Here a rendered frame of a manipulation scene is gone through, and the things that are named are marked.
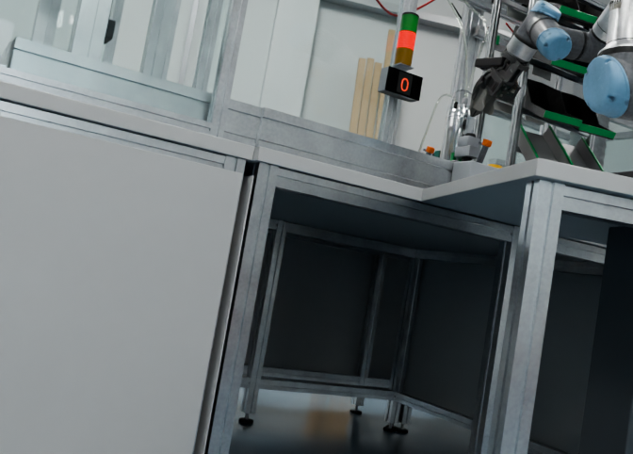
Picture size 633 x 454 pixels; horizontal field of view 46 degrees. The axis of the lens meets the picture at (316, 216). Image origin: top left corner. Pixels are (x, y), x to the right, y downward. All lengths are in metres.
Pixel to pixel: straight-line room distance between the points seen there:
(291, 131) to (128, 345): 0.58
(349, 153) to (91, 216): 0.62
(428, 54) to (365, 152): 4.30
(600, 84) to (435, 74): 4.41
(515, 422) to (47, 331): 0.82
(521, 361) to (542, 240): 0.19
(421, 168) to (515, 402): 0.77
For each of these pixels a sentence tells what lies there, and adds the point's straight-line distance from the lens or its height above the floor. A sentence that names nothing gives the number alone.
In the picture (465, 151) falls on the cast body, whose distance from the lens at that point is 2.14.
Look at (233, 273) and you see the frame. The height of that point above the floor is 0.59.
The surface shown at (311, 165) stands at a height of 0.85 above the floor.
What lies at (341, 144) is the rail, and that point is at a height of 0.93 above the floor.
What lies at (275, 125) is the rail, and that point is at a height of 0.93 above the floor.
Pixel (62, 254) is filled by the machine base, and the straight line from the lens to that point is 1.43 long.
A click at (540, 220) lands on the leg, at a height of 0.76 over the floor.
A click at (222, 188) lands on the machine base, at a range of 1.51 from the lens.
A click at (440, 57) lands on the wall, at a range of 6.04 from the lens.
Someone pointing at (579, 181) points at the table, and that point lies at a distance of 1.26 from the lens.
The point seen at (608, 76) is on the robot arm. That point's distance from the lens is 1.61.
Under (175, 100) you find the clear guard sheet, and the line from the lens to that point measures 1.53.
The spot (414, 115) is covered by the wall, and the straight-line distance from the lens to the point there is 5.87.
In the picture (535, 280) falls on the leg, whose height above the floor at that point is 0.67.
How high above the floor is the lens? 0.61
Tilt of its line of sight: 5 degrees up
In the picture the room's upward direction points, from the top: 10 degrees clockwise
